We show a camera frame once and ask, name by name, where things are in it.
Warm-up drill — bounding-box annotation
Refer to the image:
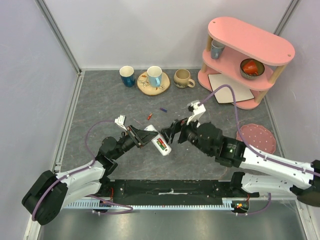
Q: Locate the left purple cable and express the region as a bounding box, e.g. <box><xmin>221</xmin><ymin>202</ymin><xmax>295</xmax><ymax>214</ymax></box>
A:
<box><xmin>31</xmin><ymin>120</ymin><xmax>117</xmax><ymax>222</ymax></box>

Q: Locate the green battery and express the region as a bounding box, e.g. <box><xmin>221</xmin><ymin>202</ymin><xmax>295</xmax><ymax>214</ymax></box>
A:
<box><xmin>156</xmin><ymin>140</ymin><xmax>162</xmax><ymax>149</ymax></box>

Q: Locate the beige ceramic mug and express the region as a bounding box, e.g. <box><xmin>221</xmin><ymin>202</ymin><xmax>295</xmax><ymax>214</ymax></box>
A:
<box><xmin>173</xmin><ymin>69</ymin><xmax>196</xmax><ymax>89</ymax></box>

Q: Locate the pink dotted plate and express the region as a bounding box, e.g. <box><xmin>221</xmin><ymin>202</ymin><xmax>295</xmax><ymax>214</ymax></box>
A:
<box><xmin>236</xmin><ymin>123</ymin><xmax>276</xmax><ymax>154</ymax></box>

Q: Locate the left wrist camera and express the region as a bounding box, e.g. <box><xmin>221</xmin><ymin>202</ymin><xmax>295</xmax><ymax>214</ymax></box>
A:
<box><xmin>114</xmin><ymin>114</ymin><xmax>127</xmax><ymax>132</ymax></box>

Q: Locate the pink three-tier shelf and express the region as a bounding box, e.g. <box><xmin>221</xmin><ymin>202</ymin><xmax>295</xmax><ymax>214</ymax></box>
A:
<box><xmin>197</xmin><ymin>16</ymin><xmax>295</xmax><ymax>110</ymax></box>

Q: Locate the orange red battery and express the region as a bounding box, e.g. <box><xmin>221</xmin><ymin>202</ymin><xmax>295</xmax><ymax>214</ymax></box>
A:
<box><xmin>158</xmin><ymin>139</ymin><xmax>167</xmax><ymax>150</ymax></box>

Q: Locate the red cup in bowl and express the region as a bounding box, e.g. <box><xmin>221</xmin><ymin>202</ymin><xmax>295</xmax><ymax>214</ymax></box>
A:
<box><xmin>242</xmin><ymin>60</ymin><xmax>258</xmax><ymax>75</ymax></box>

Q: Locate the beige floral saucer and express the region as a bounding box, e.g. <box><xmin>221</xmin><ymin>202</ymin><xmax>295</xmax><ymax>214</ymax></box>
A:
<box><xmin>136</xmin><ymin>71</ymin><xmax>170</xmax><ymax>96</ymax></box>

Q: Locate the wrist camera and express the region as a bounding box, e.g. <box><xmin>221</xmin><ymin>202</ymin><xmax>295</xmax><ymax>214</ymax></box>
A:
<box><xmin>114</xmin><ymin>114</ymin><xmax>127</xmax><ymax>132</ymax></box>
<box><xmin>186</xmin><ymin>100</ymin><xmax>206</xmax><ymax>125</ymax></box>

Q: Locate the patterned dark bowl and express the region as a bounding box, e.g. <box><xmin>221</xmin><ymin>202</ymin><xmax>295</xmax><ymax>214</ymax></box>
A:
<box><xmin>240</xmin><ymin>58</ymin><xmax>265</xmax><ymax>80</ymax></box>

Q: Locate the white square plate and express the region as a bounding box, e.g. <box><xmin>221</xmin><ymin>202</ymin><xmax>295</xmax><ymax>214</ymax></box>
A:
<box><xmin>208</xmin><ymin>74</ymin><xmax>254</xmax><ymax>104</ymax></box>

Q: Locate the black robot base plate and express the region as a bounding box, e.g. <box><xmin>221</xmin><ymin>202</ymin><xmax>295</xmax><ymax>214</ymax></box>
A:
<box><xmin>95</xmin><ymin>179</ymin><xmax>260</xmax><ymax>206</ymax></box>

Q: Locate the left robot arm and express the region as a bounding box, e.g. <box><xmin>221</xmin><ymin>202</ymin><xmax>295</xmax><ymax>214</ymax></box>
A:
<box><xmin>21</xmin><ymin>125</ymin><xmax>158</xmax><ymax>225</ymax></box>

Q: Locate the white cable duct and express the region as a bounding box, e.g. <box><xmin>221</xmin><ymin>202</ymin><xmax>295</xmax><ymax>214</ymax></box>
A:
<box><xmin>64</xmin><ymin>197</ymin><xmax>236</xmax><ymax>211</ymax></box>

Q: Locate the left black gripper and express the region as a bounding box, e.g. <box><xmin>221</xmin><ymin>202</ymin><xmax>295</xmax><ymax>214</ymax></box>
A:
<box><xmin>112</xmin><ymin>124</ymin><xmax>159</xmax><ymax>160</ymax></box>

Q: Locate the dark blue mug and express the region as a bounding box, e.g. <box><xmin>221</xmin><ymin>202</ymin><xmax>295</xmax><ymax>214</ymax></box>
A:
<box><xmin>119</xmin><ymin>65</ymin><xmax>136</xmax><ymax>88</ymax></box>

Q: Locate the light blue mug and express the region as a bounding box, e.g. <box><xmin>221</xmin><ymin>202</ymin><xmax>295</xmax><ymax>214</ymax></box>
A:
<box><xmin>147</xmin><ymin>66</ymin><xmax>163</xmax><ymax>88</ymax></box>

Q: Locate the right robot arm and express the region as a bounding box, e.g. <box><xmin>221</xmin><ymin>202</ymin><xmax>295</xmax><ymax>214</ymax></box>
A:
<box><xmin>160</xmin><ymin>119</ymin><xmax>320</xmax><ymax>207</ymax></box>

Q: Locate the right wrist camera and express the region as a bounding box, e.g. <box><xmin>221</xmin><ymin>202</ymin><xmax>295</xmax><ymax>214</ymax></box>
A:
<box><xmin>186</xmin><ymin>100</ymin><xmax>206</xmax><ymax>125</ymax></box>

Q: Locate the grey mug on shelf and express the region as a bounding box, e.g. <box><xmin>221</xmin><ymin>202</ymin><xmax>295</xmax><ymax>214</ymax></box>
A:
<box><xmin>210</xmin><ymin>40</ymin><xmax>225</xmax><ymax>60</ymax></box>

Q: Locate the white remote control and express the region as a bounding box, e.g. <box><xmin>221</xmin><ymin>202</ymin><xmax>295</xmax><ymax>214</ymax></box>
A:
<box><xmin>144</xmin><ymin>124</ymin><xmax>172</xmax><ymax>156</ymax></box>

